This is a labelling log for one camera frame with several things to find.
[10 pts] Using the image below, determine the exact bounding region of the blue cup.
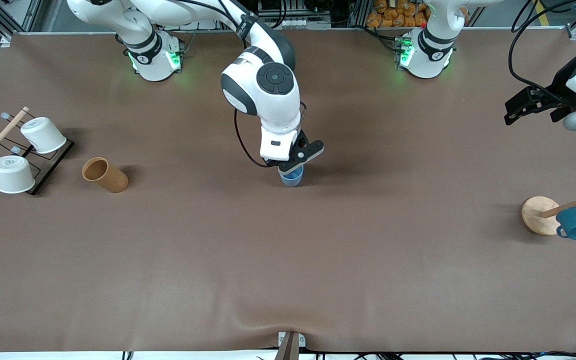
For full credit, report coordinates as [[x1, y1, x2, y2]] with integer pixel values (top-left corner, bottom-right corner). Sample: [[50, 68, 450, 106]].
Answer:
[[278, 165, 305, 188]]

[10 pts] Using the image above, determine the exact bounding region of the white paper cup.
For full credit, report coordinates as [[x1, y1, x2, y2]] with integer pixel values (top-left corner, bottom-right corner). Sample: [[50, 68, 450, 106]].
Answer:
[[20, 117, 68, 155], [0, 155, 36, 194]]

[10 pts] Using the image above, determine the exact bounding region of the brown table mat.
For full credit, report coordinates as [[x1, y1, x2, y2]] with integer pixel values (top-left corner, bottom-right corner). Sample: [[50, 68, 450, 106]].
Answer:
[[0, 27, 576, 354]]

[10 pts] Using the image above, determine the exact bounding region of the wooden mug tree stand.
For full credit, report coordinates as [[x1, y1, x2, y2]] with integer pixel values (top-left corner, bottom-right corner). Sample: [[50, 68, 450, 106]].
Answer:
[[521, 179, 576, 236]]

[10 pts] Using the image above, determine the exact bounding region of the orange snack bag pile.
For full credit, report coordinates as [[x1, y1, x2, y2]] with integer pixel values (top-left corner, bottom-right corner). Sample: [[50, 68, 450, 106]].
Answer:
[[366, 0, 431, 29]]

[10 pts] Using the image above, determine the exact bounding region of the brown wooden cylinder holder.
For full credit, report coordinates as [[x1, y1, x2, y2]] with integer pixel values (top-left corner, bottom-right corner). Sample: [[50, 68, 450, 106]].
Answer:
[[82, 157, 129, 194]]

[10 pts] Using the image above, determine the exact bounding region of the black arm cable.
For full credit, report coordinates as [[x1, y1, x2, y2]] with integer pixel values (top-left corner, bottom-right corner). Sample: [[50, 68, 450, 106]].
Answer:
[[178, 0, 309, 169], [508, 0, 576, 107]]

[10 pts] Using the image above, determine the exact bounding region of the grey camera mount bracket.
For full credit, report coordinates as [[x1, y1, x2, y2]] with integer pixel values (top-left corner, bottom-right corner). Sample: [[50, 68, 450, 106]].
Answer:
[[275, 331, 307, 360]]

